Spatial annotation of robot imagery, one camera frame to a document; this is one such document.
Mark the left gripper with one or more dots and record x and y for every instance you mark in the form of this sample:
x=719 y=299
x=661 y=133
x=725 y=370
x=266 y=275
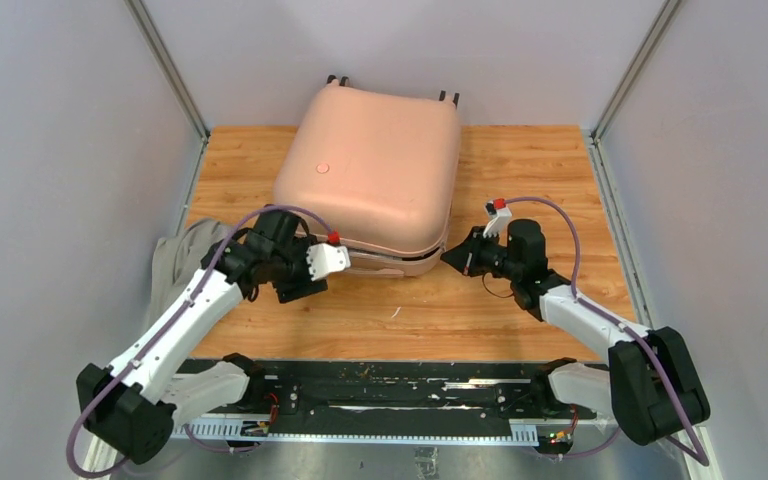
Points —
x=292 y=291

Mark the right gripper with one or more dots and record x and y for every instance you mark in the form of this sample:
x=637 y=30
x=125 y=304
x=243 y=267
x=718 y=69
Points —
x=465 y=258

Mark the pink hard-shell suitcase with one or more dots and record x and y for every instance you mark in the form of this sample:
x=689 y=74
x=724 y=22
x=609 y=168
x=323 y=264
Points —
x=380 y=169

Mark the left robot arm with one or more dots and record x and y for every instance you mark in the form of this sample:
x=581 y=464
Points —
x=178 y=338

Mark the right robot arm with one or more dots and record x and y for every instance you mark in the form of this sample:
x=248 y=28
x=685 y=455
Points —
x=649 y=383

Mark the grey cloth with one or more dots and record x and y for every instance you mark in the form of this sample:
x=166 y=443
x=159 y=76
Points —
x=175 y=260

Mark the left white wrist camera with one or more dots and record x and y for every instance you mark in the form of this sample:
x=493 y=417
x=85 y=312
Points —
x=328 y=257

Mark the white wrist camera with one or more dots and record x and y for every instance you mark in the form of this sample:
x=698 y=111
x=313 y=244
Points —
x=328 y=257
x=499 y=216

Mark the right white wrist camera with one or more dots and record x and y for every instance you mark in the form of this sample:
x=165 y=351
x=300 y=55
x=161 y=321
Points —
x=499 y=216

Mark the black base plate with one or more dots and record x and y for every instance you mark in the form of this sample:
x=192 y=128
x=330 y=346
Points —
x=398 y=399

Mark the aluminium frame rail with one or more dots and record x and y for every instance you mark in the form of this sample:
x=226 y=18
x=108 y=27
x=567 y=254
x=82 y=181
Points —
x=584 y=444

